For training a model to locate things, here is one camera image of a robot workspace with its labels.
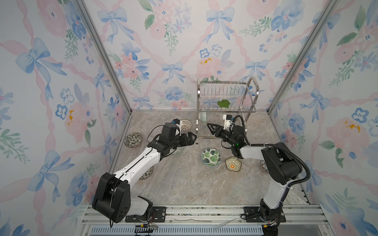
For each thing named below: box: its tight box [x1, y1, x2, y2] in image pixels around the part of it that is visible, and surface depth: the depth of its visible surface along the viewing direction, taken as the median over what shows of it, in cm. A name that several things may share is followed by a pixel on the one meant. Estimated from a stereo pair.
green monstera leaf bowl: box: [201, 147, 222, 167], surface depth 94 cm
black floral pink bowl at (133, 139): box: [124, 132, 143, 148], surface depth 102 cm
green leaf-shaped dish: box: [217, 99, 231, 109], surface depth 88 cm
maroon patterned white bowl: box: [180, 118, 193, 132], surface depth 109 cm
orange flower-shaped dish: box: [224, 156, 243, 173], surface depth 92 cm
